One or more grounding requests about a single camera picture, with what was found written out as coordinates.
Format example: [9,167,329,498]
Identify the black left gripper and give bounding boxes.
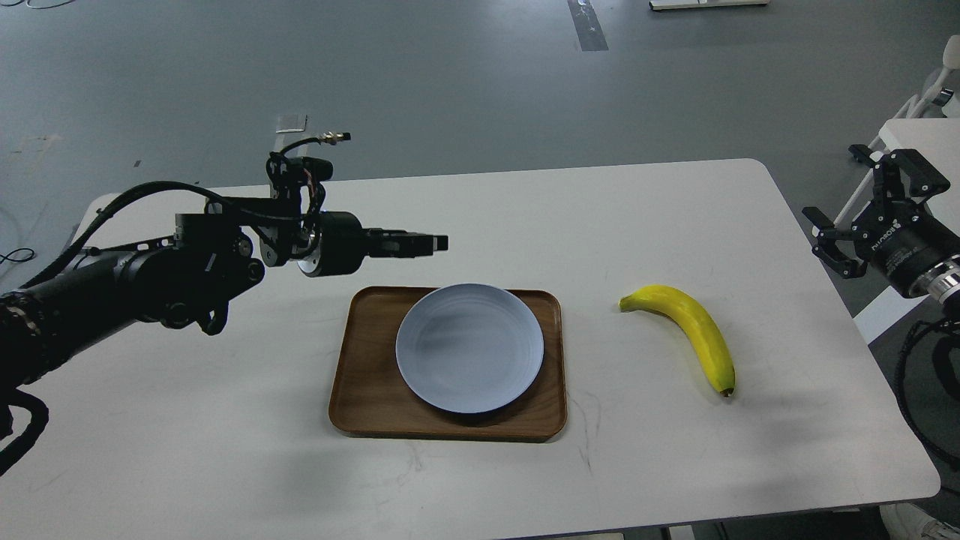
[298,211,449,278]

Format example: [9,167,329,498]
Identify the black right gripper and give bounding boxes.
[802,145,959,298]

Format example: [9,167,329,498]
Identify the light blue plate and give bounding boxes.
[394,283,545,415]

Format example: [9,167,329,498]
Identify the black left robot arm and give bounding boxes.
[1,132,449,472]

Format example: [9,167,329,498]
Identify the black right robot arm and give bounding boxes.
[802,144,959,321]

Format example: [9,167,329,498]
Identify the yellow banana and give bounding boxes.
[617,284,737,398]

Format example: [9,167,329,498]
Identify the white side table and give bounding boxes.
[853,118,960,344]

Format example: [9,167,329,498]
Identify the brown wooden tray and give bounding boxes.
[328,286,567,443]

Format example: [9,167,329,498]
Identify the white floor board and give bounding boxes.
[648,0,770,11]

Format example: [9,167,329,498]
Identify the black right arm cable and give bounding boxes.
[892,316,960,472]

